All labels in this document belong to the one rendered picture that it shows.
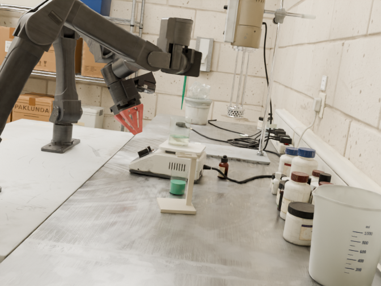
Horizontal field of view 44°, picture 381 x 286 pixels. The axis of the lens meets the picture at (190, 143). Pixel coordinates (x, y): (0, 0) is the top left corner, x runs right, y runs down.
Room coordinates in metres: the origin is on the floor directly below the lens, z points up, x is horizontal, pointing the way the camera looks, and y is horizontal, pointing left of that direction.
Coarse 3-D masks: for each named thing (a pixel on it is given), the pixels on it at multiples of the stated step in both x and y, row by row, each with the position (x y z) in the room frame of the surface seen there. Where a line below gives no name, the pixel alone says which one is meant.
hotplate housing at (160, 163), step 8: (160, 152) 1.27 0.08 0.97; (168, 152) 1.28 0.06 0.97; (136, 160) 1.27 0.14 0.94; (144, 160) 1.26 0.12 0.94; (152, 160) 1.26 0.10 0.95; (160, 160) 1.26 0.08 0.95; (168, 160) 1.25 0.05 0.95; (176, 160) 1.25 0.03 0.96; (184, 160) 1.25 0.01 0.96; (200, 160) 1.25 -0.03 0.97; (136, 168) 1.27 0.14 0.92; (144, 168) 1.26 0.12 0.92; (152, 168) 1.26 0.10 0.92; (160, 168) 1.26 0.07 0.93; (168, 168) 1.25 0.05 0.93; (184, 168) 1.25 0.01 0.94; (200, 168) 1.26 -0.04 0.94; (208, 168) 1.32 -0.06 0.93; (160, 176) 1.26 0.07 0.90; (168, 176) 1.26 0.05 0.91; (200, 176) 1.31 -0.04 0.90
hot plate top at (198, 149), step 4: (160, 144) 1.30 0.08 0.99; (164, 144) 1.30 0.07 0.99; (192, 144) 1.35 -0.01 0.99; (196, 144) 1.36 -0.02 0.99; (200, 144) 1.36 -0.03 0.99; (160, 148) 1.26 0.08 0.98; (164, 148) 1.26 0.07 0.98; (168, 148) 1.26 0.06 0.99; (172, 148) 1.26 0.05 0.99; (176, 148) 1.26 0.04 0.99; (180, 148) 1.27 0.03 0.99; (184, 148) 1.28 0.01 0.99; (188, 148) 1.28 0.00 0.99; (192, 148) 1.29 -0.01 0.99; (196, 148) 1.30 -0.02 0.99; (200, 148) 1.31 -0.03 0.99; (204, 148) 1.32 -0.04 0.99; (188, 152) 1.25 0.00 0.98; (192, 152) 1.25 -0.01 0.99; (196, 152) 1.25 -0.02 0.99; (200, 152) 1.25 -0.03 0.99
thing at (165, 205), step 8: (176, 152) 1.04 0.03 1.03; (184, 152) 1.03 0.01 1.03; (192, 160) 1.03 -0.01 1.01; (192, 168) 1.03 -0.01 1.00; (192, 176) 1.03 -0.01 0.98; (192, 184) 1.03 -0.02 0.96; (192, 192) 1.03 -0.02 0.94; (160, 200) 1.04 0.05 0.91; (168, 200) 1.04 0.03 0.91; (176, 200) 1.05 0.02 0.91; (184, 200) 1.06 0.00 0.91; (160, 208) 0.98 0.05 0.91; (168, 208) 0.99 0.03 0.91; (176, 208) 1.00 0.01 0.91; (184, 208) 1.00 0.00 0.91; (192, 208) 1.01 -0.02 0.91
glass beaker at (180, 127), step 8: (176, 120) 1.28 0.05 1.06; (184, 120) 1.28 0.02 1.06; (176, 128) 1.28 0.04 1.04; (184, 128) 1.28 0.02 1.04; (168, 136) 1.30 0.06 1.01; (176, 136) 1.28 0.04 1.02; (184, 136) 1.28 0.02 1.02; (168, 144) 1.30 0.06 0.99; (176, 144) 1.28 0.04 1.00; (184, 144) 1.29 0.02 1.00
